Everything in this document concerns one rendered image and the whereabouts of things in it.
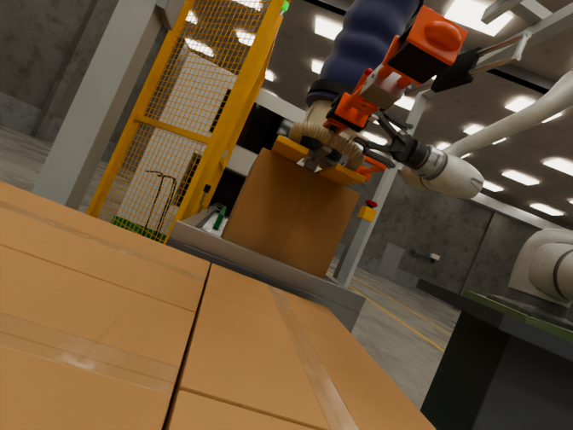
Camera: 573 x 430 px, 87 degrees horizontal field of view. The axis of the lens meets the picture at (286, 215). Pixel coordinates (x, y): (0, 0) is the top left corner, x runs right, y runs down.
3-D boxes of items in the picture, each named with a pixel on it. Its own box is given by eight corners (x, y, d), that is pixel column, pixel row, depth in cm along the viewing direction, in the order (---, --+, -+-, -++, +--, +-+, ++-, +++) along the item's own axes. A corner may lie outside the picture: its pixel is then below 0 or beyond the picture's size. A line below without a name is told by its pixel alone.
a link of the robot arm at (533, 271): (537, 298, 102) (559, 237, 102) (594, 317, 84) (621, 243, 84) (494, 282, 102) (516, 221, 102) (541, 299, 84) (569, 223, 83)
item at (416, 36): (380, 65, 49) (394, 37, 49) (419, 86, 50) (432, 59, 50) (408, 37, 40) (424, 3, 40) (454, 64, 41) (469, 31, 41)
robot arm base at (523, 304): (526, 311, 107) (531, 296, 107) (587, 336, 85) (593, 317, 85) (477, 293, 107) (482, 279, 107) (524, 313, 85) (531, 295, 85)
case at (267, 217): (222, 233, 163) (251, 165, 164) (288, 260, 170) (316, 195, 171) (216, 252, 104) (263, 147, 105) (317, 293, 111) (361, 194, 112)
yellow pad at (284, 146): (269, 155, 119) (274, 144, 119) (291, 166, 121) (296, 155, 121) (275, 140, 86) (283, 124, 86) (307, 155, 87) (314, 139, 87)
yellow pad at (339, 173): (311, 176, 122) (316, 165, 122) (332, 187, 123) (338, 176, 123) (334, 169, 88) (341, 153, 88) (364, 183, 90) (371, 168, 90)
